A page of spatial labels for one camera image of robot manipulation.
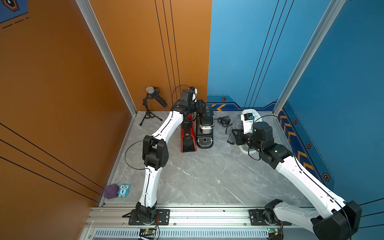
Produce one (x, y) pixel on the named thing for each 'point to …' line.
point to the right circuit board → (273, 230)
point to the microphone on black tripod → (152, 93)
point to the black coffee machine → (205, 122)
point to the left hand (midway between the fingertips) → (204, 102)
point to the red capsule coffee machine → (188, 142)
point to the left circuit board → (149, 233)
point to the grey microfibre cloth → (232, 138)
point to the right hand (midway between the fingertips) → (233, 129)
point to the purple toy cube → (111, 191)
